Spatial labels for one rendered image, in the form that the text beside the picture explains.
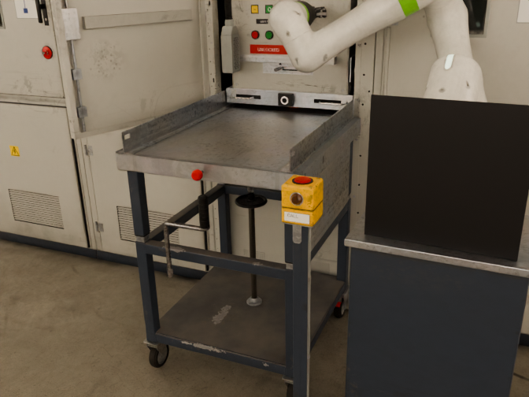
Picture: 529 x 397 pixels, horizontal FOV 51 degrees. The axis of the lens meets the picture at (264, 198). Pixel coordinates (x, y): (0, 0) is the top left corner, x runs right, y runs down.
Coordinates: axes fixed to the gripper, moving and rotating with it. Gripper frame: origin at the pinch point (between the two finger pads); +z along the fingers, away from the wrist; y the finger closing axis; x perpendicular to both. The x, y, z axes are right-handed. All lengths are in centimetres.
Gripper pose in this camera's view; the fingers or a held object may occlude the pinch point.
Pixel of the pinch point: (319, 11)
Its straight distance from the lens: 216.3
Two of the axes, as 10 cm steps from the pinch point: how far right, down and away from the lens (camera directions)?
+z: 3.9, -3.5, 8.5
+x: -0.2, -9.3, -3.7
